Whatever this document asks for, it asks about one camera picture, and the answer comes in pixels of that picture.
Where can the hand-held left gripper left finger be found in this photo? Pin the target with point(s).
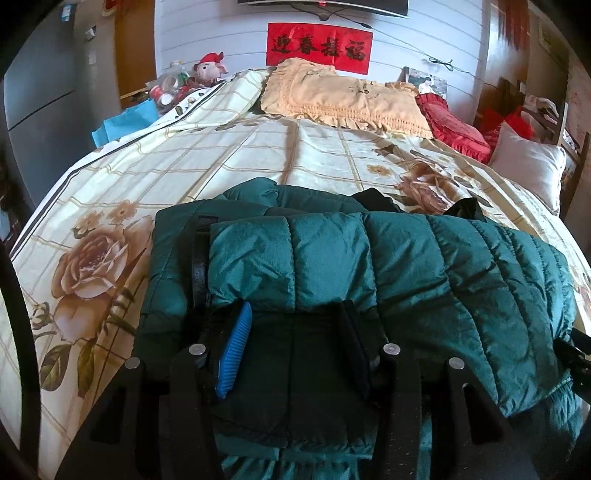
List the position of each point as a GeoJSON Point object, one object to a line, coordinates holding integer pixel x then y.
{"type": "Point", "coordinates": [235, 350]}

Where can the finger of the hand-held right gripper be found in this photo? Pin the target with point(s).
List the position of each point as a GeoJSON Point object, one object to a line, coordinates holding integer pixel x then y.
{"type": "Point", "coordinates": [575, 355]}

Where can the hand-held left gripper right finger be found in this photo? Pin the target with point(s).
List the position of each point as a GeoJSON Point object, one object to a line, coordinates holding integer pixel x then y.
{"type": "Point", "coordinates": [362, 350]}

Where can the green puffer jacket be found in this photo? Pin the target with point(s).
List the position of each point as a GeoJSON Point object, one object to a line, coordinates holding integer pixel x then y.
{"type": "Point", "coordinates": [415, 277]}

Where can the floral checked bedspread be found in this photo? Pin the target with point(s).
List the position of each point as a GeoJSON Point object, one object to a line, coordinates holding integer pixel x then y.
{"type": "Point", "coordinates": [184, 161]}

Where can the white pillow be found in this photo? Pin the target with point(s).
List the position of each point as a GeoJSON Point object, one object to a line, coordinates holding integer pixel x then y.
{"type": "Point", "coordinates": [526, 161]}

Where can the wooden chair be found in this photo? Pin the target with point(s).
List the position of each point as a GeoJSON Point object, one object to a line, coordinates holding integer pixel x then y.
{"type": "Point", "coordinates": [572, 152]}

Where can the red ruffled pillow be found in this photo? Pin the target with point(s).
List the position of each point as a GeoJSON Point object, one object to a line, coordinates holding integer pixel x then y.
{"type": "Point", "coordinates": [452, 124]}

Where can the red cushion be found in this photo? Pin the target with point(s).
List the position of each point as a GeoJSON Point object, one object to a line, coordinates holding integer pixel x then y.
{"type": "Point", "coordinates": [496, 122]}

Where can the blue paper bag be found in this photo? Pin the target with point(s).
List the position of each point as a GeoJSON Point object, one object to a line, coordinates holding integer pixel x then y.
{"type": "Point", "coordinates": [129, 122]}

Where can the beige fringed pillow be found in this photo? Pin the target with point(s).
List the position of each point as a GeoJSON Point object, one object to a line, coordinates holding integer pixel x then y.
{"type": "Point", "coordinates": [346, 97]}

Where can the framed picture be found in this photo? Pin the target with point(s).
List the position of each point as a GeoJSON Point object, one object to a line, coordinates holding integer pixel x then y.
{"type": "Point", "coordinates": [427, 81]}

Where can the clear plastic bag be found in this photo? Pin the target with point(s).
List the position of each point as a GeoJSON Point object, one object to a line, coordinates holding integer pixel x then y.
{"type": "Point", "coordinates": [175, 78]}

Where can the plush pig toy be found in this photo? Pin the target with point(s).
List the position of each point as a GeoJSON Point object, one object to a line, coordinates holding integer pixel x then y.
{"type": "Point", "coordinates": [210, 69]}

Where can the wooden door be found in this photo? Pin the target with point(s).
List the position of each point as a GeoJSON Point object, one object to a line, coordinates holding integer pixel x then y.
{"type": "Point", "coordinates": [134, 55]}

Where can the grey refrigerator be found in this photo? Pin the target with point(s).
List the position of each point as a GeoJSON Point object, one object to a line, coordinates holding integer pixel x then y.
{"type": "Point", "coordinates": [41, 92]}

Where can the red wall banner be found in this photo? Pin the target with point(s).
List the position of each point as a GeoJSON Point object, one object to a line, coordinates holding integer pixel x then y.
{"type": "Point", "coordinates": [318, 48]}

